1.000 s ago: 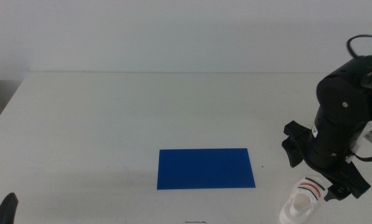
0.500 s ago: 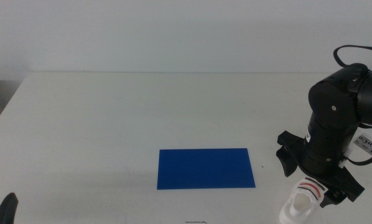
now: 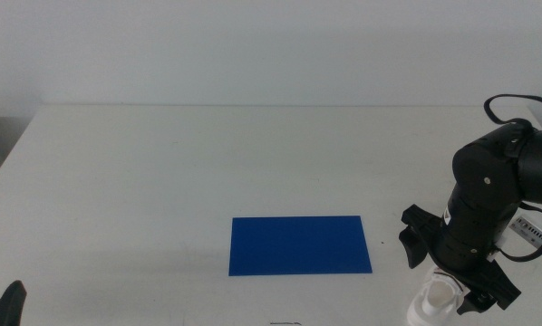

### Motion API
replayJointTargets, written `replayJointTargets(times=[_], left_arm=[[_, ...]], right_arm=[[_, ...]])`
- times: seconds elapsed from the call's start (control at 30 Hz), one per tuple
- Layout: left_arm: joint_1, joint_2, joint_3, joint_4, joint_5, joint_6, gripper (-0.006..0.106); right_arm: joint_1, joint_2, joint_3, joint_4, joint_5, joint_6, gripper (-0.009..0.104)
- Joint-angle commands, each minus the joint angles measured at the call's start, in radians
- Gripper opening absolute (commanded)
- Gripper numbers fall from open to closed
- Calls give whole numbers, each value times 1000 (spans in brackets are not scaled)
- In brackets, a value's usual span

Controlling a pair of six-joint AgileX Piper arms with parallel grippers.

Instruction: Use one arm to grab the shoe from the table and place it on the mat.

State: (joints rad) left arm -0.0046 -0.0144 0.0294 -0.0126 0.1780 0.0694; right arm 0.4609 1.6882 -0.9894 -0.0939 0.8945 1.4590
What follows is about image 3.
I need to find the white sandal with striped straps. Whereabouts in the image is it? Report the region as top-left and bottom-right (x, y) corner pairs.
(405, 265), (465, 326)

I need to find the blue rectangular mat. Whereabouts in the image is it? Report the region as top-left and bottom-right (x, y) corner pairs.
(227, 215), (373, 277)

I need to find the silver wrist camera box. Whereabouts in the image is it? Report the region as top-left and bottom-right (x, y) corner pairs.
(508, 214), (542, 260)

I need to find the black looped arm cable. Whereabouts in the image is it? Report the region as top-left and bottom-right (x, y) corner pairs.
(483, 93), (542, 129)

